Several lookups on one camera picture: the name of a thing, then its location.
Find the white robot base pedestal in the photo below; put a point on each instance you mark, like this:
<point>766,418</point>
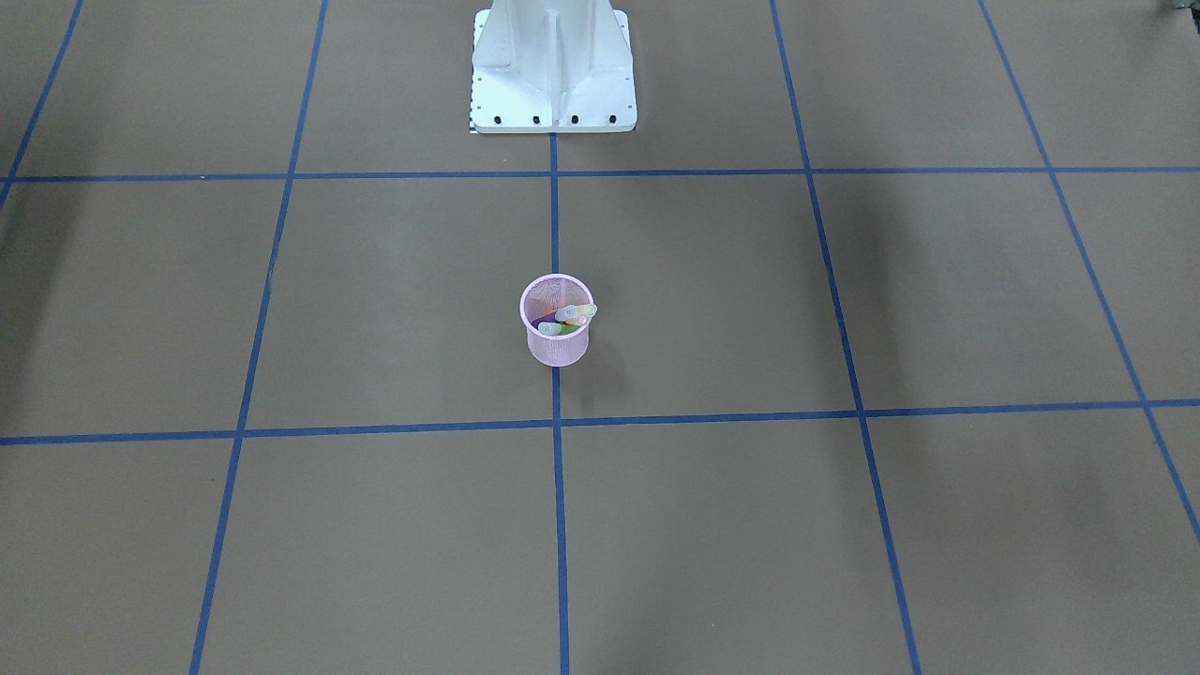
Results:
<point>552,67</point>

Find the green highlighter pen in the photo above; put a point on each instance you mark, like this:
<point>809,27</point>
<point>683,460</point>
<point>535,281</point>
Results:
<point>550,329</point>

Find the pink mesh pen holder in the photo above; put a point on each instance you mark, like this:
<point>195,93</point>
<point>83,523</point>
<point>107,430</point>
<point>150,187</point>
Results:
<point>544,295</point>

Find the purple highlighter pen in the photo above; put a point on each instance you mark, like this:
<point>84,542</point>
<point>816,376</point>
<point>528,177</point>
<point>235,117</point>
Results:
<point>537,321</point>

